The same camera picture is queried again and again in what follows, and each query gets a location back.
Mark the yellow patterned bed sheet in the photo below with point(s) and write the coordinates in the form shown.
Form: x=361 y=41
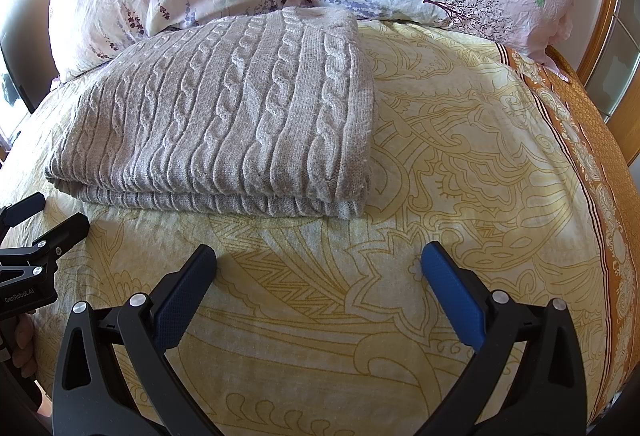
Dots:
x=425 y=176

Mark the wooden headboard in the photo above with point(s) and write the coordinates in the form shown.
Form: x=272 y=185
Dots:
x=607 y=41

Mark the person's left hand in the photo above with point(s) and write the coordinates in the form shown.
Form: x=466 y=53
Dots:
x=25 y=346

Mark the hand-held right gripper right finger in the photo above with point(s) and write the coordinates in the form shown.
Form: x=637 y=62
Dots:
x=452 y=296

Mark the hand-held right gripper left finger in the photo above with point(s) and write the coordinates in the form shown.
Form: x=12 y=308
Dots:
x=182 y=298

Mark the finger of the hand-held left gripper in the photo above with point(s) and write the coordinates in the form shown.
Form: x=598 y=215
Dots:
x=67 y=233
x=22 y=211

